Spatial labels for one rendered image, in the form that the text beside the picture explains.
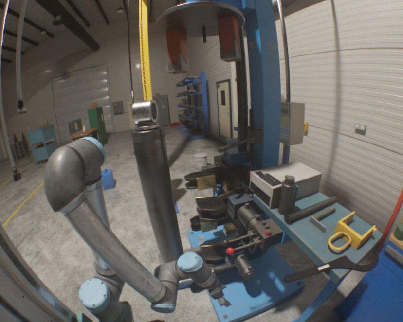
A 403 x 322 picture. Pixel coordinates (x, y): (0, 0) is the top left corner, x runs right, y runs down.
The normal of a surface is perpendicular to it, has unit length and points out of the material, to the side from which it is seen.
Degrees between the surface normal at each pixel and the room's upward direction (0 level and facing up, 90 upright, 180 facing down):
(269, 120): 90
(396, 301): 90
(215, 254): 0
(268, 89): 90
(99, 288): 5
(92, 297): 5
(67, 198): 74
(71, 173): 64
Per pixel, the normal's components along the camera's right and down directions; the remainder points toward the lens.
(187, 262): -0.40, -0.86
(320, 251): -0.07, -0.94
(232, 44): -0.46, 0.34
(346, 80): -0.96, 0.15
